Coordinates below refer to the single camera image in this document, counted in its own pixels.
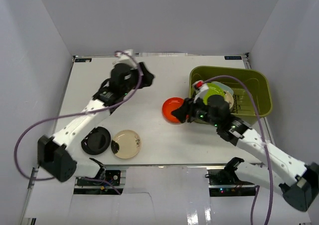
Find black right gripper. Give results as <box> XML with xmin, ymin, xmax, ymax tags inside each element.
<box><xmin>170</xmin><ymin>94</ymin><xmax>219</xmax><ymax>128</ymax></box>

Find lime green round plate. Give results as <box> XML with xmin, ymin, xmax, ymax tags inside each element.
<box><xmin>203</xmin><ymin>82</ymin><xmax>225</xmax><ymax>105</ymax></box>

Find cream floral plate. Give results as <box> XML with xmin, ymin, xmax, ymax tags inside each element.
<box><xmin>224</xmin><ymin>91</ymin><xmax>234</xmax><ymax>112</ymax></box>

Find light blue rectangular dish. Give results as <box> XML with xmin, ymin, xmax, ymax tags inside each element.
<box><xmin>213</xmin><ymin>81</ymin><xmax>234</xmax><ymax>96</ymax></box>

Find cream plate with black patch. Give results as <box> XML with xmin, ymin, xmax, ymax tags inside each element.
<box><xmin>111</xmin><ymin>130</ymin><xmax>142</xmax><ymax>159</ymax></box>

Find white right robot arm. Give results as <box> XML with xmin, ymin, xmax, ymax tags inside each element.
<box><xmin>171</xmin><ymin>95</ymin><xmax>319</xmax><ymax>212</ymax></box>

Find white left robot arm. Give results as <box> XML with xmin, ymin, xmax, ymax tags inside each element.
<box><xmin>37</xmin><ymin>62</ymin><xmax>155</xmax><ymax>185</ymax></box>

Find olive green plastic bin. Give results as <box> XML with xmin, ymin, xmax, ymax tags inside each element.
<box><xmin>188</xmin><ymin>66</ymin><xmax>273</xmax><ymax>125</ymax></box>

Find orange round plate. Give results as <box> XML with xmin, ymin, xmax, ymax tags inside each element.
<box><xmin>162</xmin><ymin>97</ymin><xmax>184</xmax><ymax>124</ymax></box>

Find right blue table label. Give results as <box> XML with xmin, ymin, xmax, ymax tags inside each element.
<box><xmin>224</xmin><ymin>56</ymin><xmax>242</xmax><ymax>60</ymax></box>

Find blue table label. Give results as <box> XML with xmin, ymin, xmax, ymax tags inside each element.
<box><xmin>224</xmin><ymin>56</ymin><xmax>242</xmax><ymax>60</ymax></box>
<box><xmin>74</xmin><ymin>58</ymin><xmax>92</xmax><ymax>63</ymax></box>

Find left blue table label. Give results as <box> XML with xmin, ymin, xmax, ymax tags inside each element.
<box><xmin>74</xmin><ymin>58</ymin><xmax>92</xmax><ymax>63</ymax></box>

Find black round plate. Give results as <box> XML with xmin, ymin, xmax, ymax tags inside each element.
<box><xmin>81</xmin><ymin>127</ymin><xmax>111</xmax><ymax>156</ymax></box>

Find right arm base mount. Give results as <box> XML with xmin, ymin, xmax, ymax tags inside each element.
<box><xmin>205</xmin><ymin>157</ymin><xmax>256</xmax><ymax>197</ymax></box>

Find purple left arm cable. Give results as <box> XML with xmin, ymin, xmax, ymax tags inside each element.
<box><xmin>13</xmin><ymin>50</ymin><xmax>144</xmax><ymax>195</ymax></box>

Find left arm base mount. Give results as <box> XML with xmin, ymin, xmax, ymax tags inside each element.
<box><xmin>73</xmin><ymin>170</ymin><xmax>124</xmax><ymax>195</ymax></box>

